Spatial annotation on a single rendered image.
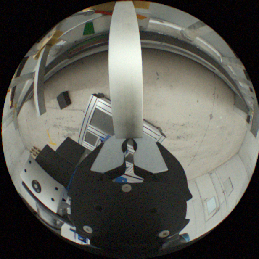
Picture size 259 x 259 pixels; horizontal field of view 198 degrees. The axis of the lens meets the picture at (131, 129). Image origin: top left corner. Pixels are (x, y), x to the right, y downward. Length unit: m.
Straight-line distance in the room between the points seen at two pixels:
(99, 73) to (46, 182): 1.00
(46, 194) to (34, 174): 0.06
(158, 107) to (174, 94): 0.25
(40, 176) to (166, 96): 1.10
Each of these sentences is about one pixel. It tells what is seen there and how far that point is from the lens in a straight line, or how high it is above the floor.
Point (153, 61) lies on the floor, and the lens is 1.02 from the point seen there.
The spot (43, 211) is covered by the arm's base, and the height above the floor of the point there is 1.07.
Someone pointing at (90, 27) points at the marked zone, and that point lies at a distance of 0.31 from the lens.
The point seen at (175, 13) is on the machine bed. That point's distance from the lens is 0.54.
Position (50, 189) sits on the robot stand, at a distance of 0.23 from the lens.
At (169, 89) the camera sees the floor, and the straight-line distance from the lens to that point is 1.02.
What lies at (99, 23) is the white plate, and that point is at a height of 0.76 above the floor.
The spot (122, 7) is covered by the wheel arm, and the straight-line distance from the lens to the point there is 0.18.
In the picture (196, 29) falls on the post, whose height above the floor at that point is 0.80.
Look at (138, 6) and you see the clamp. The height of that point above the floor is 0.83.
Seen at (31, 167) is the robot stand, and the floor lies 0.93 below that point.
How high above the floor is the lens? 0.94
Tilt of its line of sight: 62 degrees down
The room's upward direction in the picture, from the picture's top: 178 degrees counter-clockwise
